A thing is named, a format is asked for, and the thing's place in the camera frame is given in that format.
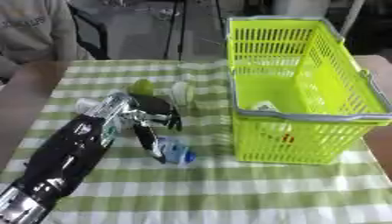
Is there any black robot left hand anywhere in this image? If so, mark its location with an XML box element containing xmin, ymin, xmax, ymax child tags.
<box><xmin>121</xmin><ymin>94</ymin><xmax>184</xmax><ymax>165</ymax></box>

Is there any green round toy fruit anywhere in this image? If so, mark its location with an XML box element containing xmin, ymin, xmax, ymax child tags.
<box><xmin>125</xmin><ymin>78</ymin><xmax>157</xmax><ymax>97</ymax></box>

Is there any white and green cup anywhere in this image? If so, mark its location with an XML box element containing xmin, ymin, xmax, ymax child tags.
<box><xmin>170</xmin><ymin>80</ymin><xmax>198</xmax><ymax>108</ymax></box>

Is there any blue and white bottle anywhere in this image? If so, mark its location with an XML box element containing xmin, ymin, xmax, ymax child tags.
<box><xmin>154</xmin><ymin>136</ymin><xmax>200</xmax><ymax>168</ymax></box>

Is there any small white object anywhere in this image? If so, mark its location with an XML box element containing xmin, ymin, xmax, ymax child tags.
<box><xmin>73</xmin><ymin>97</ymin><xmax>102</xmax><ymax>114</ymax></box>

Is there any black tripod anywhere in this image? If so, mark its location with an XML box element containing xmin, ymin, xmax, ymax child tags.
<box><xmin>162</xmin><ymin>0</ymin><xmax>227</xmax><ymax>61</ymax></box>

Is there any black chair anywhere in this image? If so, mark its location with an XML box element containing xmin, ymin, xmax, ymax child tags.
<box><xmin>66</xmin><ymin>3</ymin><xmax>112</xmax><ymax>61</ymax></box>

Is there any white packet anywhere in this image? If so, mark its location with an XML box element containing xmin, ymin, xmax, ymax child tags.
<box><xmin>249</xmin><ymin>100</ymin><xmax>281</xmax><ymax>113</ymax></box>

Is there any lime green plastic basket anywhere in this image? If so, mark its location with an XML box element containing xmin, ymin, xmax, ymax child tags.
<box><xmin>223</xmin><ymin>15</ymin><xmax>392</xmax><ymax>166</ymax></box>

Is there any person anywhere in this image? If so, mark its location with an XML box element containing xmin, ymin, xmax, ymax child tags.
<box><xmin>0</xmin><ymin>0</ymin><xmax>95</xmax><ymax>81</ymax></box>

